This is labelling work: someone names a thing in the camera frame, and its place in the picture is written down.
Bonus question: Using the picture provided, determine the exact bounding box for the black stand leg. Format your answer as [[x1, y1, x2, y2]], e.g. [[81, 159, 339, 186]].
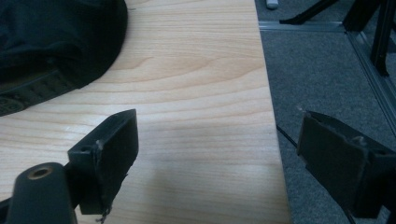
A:
[[278, 0, 341, 26]]

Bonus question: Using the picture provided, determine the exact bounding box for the grey metal floor rail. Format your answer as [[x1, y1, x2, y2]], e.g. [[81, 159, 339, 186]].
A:
[[258, 21, 347, 33], [345, 30, 396, 136]]

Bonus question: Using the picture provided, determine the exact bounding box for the thin black cable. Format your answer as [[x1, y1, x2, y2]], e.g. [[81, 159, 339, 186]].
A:
[[276, 124, 299, 148]]

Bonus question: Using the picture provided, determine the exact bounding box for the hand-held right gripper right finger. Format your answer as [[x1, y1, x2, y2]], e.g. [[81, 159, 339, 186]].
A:
[[296, 110, 396, 219]]

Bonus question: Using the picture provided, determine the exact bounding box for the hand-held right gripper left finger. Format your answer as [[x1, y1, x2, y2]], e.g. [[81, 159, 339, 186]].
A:
[[64, 108, 140, 217]]

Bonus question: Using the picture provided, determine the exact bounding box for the black stand post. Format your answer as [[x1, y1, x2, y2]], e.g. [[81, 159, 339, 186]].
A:
[[341, 0, 383, 33], [369, 0, 396, 77]]

